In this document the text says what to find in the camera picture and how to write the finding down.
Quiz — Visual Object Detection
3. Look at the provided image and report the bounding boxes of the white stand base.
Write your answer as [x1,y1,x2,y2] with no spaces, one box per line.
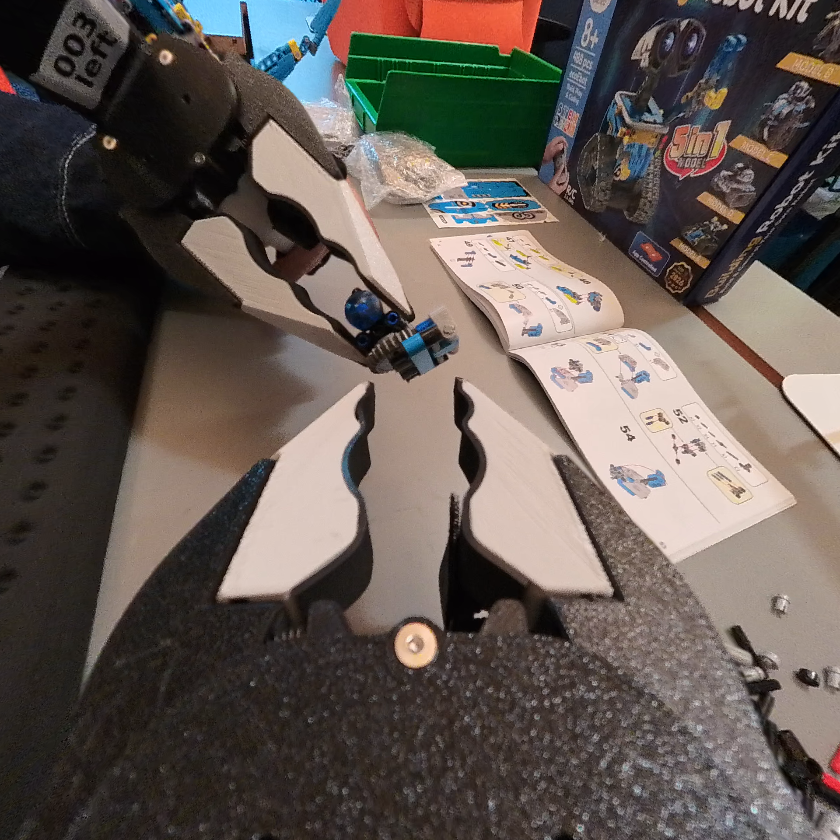
[781,373,840,457]

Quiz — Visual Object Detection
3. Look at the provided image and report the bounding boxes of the grey gear dark-blue ball assembly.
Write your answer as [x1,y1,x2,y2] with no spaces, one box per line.
[343,287,414,376]

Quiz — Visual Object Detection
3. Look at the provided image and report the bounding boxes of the orange felt bag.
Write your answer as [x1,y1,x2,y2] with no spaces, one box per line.
[327,0,544,63]

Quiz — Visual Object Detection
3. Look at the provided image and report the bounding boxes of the blue sticker sheet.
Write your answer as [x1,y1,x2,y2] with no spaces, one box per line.
[423,178,559,229]

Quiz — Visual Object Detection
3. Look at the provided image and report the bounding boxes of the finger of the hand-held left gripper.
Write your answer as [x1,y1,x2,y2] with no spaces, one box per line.
[181,218,396,376]
[251,117,416,324]

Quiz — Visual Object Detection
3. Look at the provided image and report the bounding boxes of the black perforated panel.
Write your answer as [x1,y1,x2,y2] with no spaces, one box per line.
[0,262,165,840]

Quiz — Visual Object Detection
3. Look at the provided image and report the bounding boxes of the instruction booklet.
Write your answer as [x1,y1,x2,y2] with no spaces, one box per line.
[430,230,797,564]

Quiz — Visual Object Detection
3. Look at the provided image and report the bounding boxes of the pile of small building pieces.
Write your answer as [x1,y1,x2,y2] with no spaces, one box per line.
[728,594,840,808]

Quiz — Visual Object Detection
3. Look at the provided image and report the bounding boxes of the clear bag grey parts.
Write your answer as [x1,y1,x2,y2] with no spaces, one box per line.
[344,131,468,207]

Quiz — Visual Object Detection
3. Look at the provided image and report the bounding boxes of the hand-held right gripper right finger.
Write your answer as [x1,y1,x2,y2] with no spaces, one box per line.
[453,377,616,601]

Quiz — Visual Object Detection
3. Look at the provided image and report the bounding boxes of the dark blue toy kit box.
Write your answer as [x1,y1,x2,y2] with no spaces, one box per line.
[538,0,840,308]

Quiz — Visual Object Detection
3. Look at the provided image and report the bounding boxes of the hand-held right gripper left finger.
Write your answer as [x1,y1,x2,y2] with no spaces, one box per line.
[217,382,376,613]

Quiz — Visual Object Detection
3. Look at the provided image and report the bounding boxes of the crumpled clear plastic bag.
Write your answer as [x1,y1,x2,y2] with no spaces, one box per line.
[303,73,361,158]

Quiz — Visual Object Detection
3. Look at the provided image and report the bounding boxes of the grey desk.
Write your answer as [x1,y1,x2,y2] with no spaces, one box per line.
[79,164,840,840]

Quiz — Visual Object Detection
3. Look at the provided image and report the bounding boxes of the green plastic bin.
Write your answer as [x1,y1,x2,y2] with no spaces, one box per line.
[344,31,563,169]

